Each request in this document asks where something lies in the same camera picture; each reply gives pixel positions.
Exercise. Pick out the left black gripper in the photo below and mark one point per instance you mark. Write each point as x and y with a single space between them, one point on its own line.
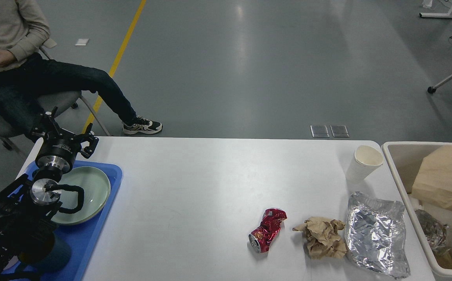
59 150

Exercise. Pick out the brown paper bag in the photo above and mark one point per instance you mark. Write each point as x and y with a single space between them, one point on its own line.
433 184

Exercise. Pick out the light green plate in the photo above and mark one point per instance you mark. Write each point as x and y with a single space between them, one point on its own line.
96 188

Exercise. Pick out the white paper cup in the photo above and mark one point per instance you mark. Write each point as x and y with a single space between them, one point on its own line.
365 160

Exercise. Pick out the aluminium foil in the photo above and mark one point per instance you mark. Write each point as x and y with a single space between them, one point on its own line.
375 235

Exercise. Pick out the dark teal mug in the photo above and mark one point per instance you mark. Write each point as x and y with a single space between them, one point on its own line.
52 256

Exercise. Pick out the brown paper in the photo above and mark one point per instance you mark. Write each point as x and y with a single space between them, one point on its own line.
323 239

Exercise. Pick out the crushed red can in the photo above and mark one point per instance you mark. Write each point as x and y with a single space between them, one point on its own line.
262 236

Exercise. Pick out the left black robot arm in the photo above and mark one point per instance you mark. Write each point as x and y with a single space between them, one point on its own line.
27 205

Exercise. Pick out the foil trash in bin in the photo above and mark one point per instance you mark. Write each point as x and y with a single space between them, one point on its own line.
438 234

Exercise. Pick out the seated person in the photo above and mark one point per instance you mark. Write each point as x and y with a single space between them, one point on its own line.
25 74

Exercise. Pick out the beige plastic bin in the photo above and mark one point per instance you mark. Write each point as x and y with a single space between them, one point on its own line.
404 160

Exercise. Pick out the blue plastic tray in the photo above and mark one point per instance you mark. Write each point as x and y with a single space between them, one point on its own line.
83 237

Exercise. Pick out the white desk leg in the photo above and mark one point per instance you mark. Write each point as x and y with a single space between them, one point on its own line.
442 13

